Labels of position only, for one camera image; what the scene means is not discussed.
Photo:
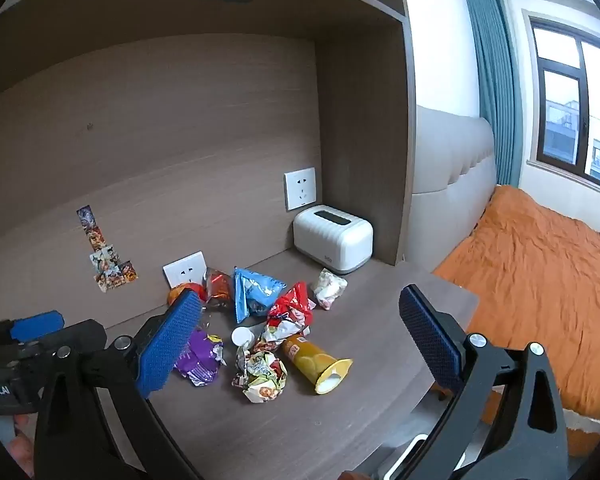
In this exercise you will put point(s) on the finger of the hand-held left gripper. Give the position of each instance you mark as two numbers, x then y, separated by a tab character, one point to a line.
35	325

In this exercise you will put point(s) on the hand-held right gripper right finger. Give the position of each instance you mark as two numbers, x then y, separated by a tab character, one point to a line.
430	340

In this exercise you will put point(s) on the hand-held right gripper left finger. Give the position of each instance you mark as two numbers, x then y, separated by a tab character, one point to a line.
170	342

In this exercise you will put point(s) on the orange label plastic bottle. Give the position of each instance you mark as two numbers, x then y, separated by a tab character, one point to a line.
179	291

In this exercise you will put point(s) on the blue chip bag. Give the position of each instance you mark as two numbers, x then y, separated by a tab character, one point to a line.
250	295

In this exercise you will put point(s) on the red snack wrapper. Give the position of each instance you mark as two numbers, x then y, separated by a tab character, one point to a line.
292	305

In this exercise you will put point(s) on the person's left hand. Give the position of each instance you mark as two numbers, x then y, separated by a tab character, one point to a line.
22	452

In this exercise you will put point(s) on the purple snack wrapper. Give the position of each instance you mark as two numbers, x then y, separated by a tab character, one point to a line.
202	360

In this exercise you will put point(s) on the white round plastic lid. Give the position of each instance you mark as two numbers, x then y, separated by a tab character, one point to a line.
242	336

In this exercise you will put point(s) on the red brown snack packet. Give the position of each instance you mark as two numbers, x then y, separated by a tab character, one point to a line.
219	285

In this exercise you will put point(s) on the strip of picture stickers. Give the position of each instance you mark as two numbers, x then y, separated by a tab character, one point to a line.
105	260

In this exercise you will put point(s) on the colourful crumpled wrapper ball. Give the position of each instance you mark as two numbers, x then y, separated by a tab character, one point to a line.
262	377

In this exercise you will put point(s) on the silver red crumpled wrapper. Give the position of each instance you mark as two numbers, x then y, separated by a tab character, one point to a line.
276	335

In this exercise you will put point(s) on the white pink crumpled wrapper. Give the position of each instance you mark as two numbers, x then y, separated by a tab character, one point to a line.
330	287

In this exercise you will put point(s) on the yellow chip can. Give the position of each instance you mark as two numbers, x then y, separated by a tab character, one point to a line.
310	357

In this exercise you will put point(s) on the orange bed blanket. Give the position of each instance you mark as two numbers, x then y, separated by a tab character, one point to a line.
540	285

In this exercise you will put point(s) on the white tissue box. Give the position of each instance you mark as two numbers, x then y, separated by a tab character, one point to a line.
330	245

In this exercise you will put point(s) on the beige padded headboard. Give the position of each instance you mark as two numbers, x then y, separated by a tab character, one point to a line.
450	170

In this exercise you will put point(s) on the wooden desk shelf unit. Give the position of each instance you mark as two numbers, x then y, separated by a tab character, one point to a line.
180	110

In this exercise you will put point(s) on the teal curtain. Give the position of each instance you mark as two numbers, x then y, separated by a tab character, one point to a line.
495	85

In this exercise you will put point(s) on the dark framed window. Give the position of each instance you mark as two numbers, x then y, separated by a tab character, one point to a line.
560	110

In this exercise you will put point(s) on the white wall socket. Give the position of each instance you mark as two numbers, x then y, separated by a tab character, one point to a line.
300	190
182	270

